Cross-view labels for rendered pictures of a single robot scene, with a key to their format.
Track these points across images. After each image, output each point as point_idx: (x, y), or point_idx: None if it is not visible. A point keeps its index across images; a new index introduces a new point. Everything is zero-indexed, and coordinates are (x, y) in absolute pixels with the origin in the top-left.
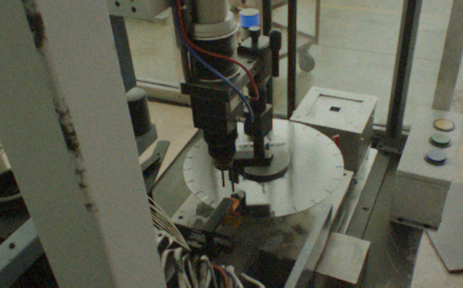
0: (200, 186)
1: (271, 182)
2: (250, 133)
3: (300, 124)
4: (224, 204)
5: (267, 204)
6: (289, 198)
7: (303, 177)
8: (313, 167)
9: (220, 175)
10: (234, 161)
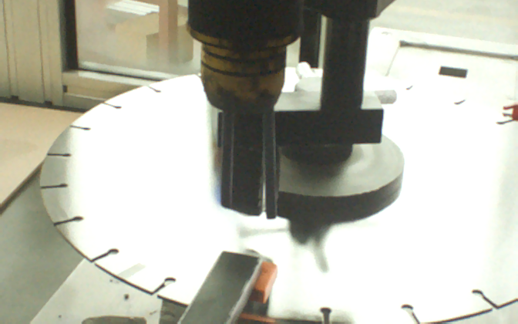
0: (110, 235)
1: (364, 217)
2: None
3: (395, 79)
4: (230, 274)
5: (376, 284)
6: (449, 265)
7: (466, 204)
8: (485, 178)
9: (178, 202)
10: (255, 120)
